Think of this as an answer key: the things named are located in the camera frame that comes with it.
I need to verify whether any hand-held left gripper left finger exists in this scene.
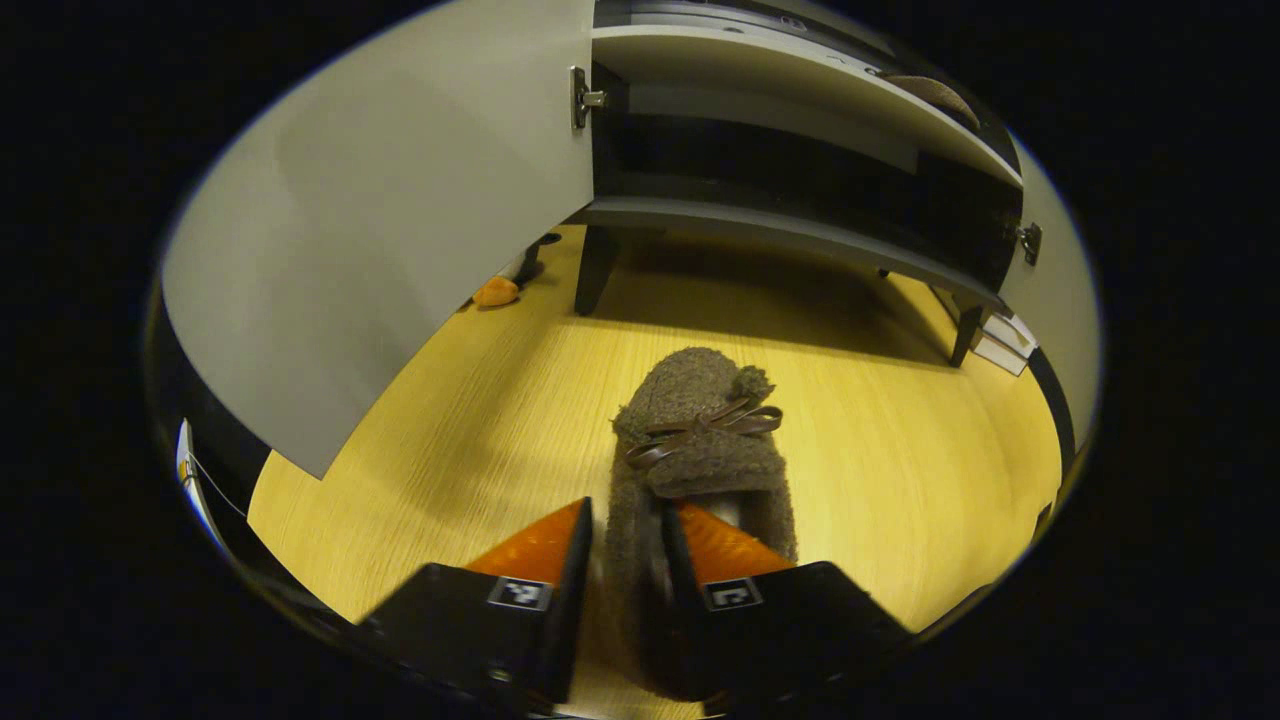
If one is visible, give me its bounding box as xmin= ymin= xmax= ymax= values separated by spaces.
xmin=358 ymin=497 xmax=594 ymax=713

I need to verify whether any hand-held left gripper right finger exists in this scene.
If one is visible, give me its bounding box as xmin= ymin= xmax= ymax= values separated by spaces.
xmin=660 ymin=500 xmax=913 ymax=716

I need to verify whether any brown fuzzy shoe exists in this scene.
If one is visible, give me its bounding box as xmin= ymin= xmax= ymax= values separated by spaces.
xmin=880 ymin=72 xmax=981 ymax=129
xmin=603 ymin=347 xmax=799 ymax=701

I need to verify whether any grey cabinet door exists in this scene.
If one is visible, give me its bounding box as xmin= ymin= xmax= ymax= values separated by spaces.
xmin=162 ymin=0 xmax=596 ymax=479
xmin=1000 ymin=135 xmax=1101 ymax=451

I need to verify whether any black stand foot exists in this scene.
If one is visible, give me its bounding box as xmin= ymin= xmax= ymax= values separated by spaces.
xmin=510 ymin=232 xmax=563 ymax=286

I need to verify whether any white book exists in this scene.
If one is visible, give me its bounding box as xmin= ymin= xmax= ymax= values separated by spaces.
xmin=975 ymin=310 xmax=1039 ymax=376

